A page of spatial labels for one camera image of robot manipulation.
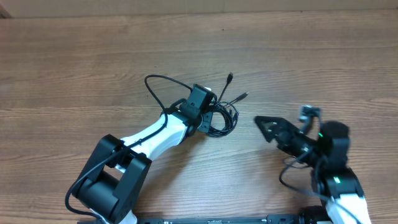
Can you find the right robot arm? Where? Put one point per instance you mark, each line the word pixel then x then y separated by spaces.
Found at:
pixel 333 182

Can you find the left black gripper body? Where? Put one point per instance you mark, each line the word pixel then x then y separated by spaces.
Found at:
pixel 206 121

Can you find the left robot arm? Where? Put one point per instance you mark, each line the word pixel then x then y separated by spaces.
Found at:
pixel 113 176

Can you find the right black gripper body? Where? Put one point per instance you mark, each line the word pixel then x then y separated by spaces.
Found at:
pixel 295 143

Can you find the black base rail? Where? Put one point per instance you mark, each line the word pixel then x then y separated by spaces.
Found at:
pixel 270 219

